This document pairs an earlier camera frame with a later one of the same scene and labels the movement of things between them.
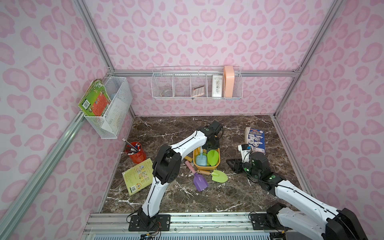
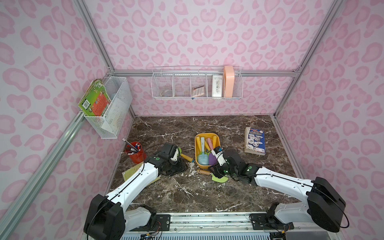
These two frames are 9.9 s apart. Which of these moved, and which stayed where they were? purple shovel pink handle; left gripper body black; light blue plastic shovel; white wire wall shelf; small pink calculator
Moved: purple shovel pink handle; left gripper body black
Stayed: light blue plastic shovel; small pink calculator; white wire wall shelf
